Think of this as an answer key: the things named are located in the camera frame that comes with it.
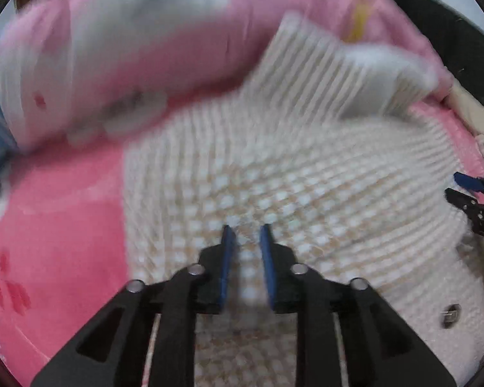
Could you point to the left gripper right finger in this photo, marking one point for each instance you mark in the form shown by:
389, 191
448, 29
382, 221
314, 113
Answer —
347, 334

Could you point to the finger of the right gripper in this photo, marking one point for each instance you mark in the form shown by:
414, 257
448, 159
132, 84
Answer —
470, 183
471, 208

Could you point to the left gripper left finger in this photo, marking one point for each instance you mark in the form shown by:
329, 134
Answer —
146, 332

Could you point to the beige white houndstooth coat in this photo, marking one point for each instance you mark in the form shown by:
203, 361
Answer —
336, 147

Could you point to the cream fluffy garment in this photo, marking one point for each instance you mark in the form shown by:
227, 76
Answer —
469, 110

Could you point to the pink floral bed sheet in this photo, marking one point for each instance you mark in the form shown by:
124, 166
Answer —
62, 247

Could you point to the black bed headboard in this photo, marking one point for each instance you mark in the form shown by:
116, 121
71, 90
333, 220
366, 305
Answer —
459, 43

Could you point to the pink cartoon quilt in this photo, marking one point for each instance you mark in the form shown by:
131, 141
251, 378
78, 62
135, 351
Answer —
62, 61

